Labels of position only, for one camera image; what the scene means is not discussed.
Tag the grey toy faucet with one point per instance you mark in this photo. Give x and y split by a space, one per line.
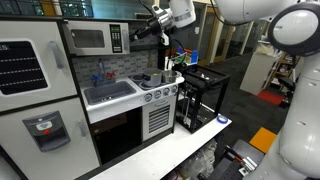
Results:
101 68

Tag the black metal stand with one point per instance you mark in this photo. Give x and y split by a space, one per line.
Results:
286 90

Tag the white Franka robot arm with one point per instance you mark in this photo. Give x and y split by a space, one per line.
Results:
300 133

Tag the toy microwave oven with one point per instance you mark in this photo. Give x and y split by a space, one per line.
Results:
100 50

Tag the grey crumpled cloth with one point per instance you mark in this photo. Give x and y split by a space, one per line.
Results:
203 156

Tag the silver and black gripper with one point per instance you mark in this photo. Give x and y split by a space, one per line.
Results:
160 21

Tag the red floor mat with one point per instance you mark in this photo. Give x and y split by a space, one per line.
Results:
270 97

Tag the grey toy pot with lid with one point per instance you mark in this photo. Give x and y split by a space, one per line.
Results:
152 77

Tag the black perforated breadboard plate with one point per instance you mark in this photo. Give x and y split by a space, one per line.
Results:
226 171

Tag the white toy oven door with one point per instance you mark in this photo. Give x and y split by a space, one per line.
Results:
159 118

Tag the grey toy sink basin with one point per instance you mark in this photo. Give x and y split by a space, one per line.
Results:
110 91

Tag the grey metal base plate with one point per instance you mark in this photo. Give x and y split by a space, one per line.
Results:
246 148

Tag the plain white cabinet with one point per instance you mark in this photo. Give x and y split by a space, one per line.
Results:
256 73

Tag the shiny steel pot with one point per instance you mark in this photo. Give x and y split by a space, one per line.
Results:
170 77

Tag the flat rectangular box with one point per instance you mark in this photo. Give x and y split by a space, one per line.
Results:
139 16

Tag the white fridge door with dispenser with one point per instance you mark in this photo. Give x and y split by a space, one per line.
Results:
73 160

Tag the toy kitchen playset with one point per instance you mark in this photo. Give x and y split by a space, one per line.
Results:
133 63

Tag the wooden framed glass door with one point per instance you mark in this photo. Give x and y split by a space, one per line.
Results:
224 46
208 40

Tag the wooden shelf unit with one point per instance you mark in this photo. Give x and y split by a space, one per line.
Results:
281 71

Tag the white fridge door black window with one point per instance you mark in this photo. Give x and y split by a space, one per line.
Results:
60 86

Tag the orange and black bar clamp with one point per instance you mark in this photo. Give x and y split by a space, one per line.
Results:
238 159

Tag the blue tape roll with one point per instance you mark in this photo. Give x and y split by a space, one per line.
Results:
222 121

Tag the orange floor mat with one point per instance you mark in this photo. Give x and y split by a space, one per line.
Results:
263 140

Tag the grey stove knob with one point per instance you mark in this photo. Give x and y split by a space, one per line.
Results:
174 89
166 91
157 94
148 97

